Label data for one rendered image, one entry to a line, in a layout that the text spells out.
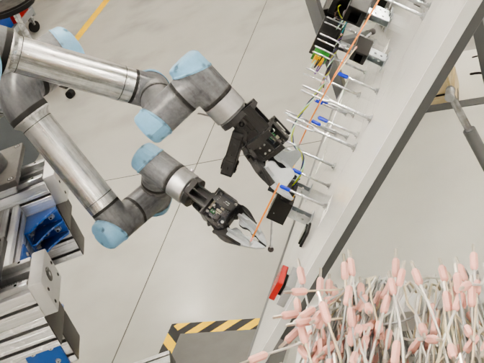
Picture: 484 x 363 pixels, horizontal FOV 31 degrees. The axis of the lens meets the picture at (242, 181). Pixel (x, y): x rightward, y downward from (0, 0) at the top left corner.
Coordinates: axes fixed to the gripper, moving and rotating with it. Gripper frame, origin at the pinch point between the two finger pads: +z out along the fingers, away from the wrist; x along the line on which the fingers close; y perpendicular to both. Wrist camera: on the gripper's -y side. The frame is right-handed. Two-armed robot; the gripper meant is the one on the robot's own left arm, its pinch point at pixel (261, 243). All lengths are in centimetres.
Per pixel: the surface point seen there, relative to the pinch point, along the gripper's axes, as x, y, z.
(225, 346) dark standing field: -18, -139, -19
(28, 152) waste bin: 4, -279, -211
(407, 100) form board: 20, 66, 19
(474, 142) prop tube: 28, 47, 29
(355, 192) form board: 8, 52, 19
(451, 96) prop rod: 30, 53, 22
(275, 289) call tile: -9.3, 26.6, 13.5
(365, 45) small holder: 42.7, 23.6, -3.1
